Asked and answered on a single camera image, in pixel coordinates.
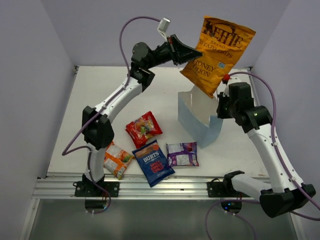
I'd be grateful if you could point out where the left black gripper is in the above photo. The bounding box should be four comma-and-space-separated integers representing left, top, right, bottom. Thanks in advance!
145, 33, 202, 69

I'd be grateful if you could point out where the light blue paper bag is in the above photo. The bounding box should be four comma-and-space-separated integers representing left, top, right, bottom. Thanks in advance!
177, 86, 223, 149

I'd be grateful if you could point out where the yellow Kettle chips bag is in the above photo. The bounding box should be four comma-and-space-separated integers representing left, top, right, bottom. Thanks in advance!
180, 15, 256, 98

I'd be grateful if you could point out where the red gummy candy bag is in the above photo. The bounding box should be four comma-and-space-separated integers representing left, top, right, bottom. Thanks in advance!
125, 111, 163, 149

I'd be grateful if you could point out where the blue Burts chips bag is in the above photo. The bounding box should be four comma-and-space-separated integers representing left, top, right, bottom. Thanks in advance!
132, 140, 175, 188

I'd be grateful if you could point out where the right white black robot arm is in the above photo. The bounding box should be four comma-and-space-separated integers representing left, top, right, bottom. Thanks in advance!
217, 82, 316, 218

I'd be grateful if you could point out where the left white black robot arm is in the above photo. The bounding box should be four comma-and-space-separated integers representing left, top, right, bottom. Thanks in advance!
82, 34, 203, 197

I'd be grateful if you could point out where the red emergency knob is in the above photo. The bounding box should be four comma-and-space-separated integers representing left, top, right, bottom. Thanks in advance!
222, 74, 231, 85

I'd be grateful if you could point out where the purple snack packet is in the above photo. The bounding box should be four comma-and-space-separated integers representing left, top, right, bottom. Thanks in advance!
166, 142, 199, 167

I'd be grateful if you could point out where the orange snack packet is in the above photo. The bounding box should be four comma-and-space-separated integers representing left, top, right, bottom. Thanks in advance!
103, 142, 135, 180

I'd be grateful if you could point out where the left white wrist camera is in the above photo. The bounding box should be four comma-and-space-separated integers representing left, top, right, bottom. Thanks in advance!
157, 17, 171, 42

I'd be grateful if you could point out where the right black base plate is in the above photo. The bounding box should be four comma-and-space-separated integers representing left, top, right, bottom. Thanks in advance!
206, 178, 249, 199

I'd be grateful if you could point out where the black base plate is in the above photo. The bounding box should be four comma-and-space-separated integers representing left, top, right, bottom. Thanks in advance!
206, 178, 249, 199
72, 181, 120, 198

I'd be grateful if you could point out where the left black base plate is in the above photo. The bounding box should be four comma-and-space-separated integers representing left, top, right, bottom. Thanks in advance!
72, 181, 120, 198

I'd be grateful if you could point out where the aluminium mounting rail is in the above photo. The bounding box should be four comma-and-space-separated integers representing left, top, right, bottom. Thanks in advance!
31, 174, 275, 200

